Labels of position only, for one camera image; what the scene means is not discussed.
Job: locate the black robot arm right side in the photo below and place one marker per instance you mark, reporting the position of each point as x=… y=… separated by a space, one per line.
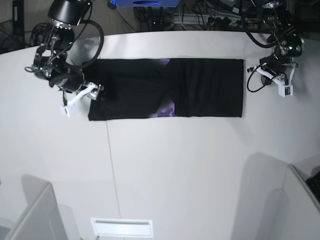
x=50 y=60

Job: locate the black keyboard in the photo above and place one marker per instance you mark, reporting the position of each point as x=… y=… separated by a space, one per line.
x=314 y=185

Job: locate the blue box at top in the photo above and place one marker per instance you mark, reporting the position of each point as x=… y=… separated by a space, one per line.
x=145 y=3

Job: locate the dark T-shirt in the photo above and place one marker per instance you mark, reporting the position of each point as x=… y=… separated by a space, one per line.
x=176 y=87

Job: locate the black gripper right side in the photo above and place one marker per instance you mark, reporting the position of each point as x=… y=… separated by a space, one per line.
x=72 y=81

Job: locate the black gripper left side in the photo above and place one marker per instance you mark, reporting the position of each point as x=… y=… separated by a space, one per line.
x=274 y=66

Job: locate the white power strip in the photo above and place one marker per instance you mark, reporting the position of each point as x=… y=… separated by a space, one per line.
x=207 y=22

